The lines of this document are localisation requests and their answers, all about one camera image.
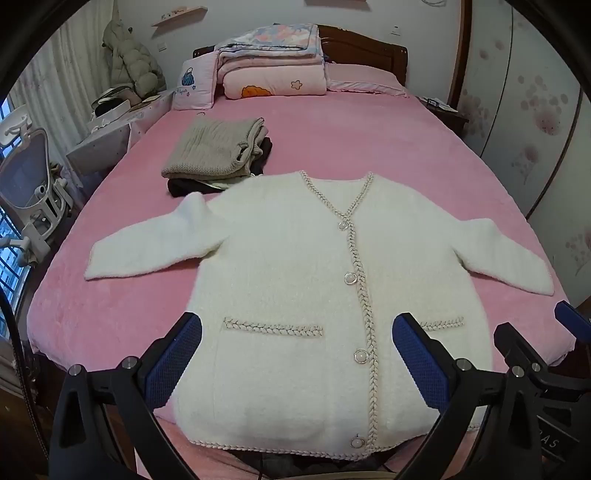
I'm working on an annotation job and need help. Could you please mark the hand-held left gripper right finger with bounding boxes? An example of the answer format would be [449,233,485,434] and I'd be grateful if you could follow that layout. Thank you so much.
[392,312,543,480]

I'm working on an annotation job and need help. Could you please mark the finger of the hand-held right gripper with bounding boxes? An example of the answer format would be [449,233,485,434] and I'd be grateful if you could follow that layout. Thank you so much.
[555,301,591,344]
[494,322,591,402]

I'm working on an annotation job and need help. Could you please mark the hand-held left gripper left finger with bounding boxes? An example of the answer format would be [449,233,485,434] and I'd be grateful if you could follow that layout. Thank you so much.
[48,312,204,480]

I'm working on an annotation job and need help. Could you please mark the white fuzzy cardigan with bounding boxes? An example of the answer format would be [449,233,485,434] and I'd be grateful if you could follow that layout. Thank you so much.
[84,171,555,461]

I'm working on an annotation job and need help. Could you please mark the brown leather footboard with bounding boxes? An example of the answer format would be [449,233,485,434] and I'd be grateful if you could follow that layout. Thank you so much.
[0,277,63,462]

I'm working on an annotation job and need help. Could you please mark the black folded garment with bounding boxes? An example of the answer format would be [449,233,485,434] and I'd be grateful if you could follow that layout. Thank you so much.
[167,136,274,200]

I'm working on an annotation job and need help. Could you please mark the beige knit folded sweater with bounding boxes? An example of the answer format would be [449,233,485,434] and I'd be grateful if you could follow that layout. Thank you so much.
[161,115,269,182]

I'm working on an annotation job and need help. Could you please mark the floral wardrobe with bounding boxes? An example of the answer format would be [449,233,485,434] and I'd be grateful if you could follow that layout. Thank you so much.
[455,0,591,308]

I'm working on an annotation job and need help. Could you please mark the dark wooden nightstand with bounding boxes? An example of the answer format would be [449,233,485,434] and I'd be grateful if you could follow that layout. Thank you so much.
[418,95,470,136]

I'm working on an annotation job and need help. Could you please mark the grey office chair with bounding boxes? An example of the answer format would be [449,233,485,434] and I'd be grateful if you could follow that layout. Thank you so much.
[0,105,78,267]

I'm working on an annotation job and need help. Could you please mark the white bedside desk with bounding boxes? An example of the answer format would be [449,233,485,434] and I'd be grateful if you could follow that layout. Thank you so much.
[66,90,175,175]

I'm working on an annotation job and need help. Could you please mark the pink bed blanket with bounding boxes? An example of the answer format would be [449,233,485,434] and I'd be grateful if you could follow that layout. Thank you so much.
[25,87,578,480]

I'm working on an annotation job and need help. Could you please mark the black bag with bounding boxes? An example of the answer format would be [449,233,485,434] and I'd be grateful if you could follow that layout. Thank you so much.
[91,87,140,117]

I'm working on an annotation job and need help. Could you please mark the pink printed cushion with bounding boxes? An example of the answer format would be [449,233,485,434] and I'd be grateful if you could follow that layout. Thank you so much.
[172,51,221,112]

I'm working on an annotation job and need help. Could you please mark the flat pink pillow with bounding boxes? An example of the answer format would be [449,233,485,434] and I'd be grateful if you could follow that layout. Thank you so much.
[325,62,411,99]

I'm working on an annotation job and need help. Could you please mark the white curtain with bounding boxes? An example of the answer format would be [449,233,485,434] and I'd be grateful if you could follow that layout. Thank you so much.
[8,23,116,155]

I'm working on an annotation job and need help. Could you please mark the pink folded quilt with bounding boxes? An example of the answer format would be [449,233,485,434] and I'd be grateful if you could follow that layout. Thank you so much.
[219,50,328,100]

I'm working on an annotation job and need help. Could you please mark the olive puffer jacket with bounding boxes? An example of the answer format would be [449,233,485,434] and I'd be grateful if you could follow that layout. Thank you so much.
[102,21,166,99]

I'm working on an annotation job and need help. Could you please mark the wooden headboard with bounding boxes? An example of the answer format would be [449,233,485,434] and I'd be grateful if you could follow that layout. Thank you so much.
[193,24,411,88]

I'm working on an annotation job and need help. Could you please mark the floral folded quilt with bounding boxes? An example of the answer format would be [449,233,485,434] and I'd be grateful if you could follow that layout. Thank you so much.
[217,23,321,61]

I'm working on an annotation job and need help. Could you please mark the wooden wall shelf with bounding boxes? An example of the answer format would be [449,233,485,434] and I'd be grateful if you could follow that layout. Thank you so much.
[151,6,208,27]

